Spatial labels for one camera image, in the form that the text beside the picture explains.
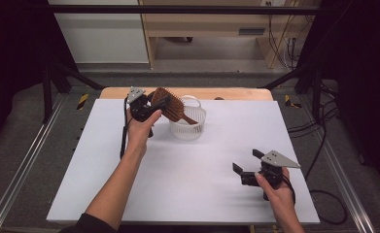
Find black curtain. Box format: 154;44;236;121
295;0;380;188
0;0;80;153

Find looped black floor cable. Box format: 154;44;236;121
303;106;349;226

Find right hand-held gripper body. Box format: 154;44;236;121
240;150;301;189

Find right hand-held gripper cable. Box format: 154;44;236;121
283;176;297;206

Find white cabinet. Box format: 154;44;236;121
48;0;150;64

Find person's right hand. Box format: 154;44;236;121
254;167;296;214

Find white plastic basket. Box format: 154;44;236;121
168;94;208;142

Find black metal frame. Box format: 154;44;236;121
41;4;326;124

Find yellow black tape strip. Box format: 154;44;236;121
76;93;90;111
284;94;302;110

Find light wooden desk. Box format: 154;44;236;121
138;0;322;71

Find black floor cable bundle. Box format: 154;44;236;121
287;82;341;140

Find person's black sleeve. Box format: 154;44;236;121
59;213;118;233

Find aluminium floor rail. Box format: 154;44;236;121
0;93;67;233
298;95;377;233

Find hanging cables behind desk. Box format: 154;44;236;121
265;0;317;71

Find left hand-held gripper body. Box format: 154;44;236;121
126;85;158;123

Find person's left hand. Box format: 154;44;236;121
125;109;163;153

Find brown wooden hairbrush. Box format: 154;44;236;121
151;86;199;126

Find white table board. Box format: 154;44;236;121
46;98;321;226

